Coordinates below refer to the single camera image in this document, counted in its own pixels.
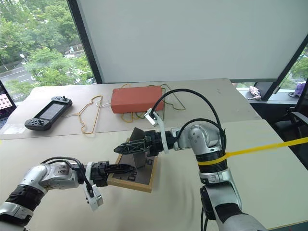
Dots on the red cardboard box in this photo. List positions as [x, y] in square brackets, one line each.
[136, 99]

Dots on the wooden picture frame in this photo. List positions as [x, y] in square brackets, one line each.
[142, 176]

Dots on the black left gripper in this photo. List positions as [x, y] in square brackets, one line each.
[99, 173]

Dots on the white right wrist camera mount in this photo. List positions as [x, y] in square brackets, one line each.
[161, 131]

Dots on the purple bag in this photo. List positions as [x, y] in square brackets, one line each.
[300, 88]

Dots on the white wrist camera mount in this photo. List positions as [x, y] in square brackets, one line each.
[95, 197]
[161, 131]

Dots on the open laptop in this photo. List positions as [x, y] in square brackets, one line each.
[5, 101]

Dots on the black office chair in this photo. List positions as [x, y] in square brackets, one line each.
[296, 120]

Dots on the black window frame post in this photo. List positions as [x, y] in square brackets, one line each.
[288, 65]

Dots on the white roller blind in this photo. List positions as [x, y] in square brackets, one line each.
[183, 38]

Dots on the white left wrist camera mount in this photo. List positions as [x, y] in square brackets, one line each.
[95, 197]

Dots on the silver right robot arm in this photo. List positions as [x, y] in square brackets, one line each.
[201, 137]

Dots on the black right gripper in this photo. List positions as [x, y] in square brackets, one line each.
[153, 142]

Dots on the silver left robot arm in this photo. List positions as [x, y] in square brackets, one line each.
[54, 173]

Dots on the pink folded umbrella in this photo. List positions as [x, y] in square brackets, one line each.
[254, 92]

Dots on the black handheld game console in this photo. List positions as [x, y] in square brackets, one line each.
[48, 113]

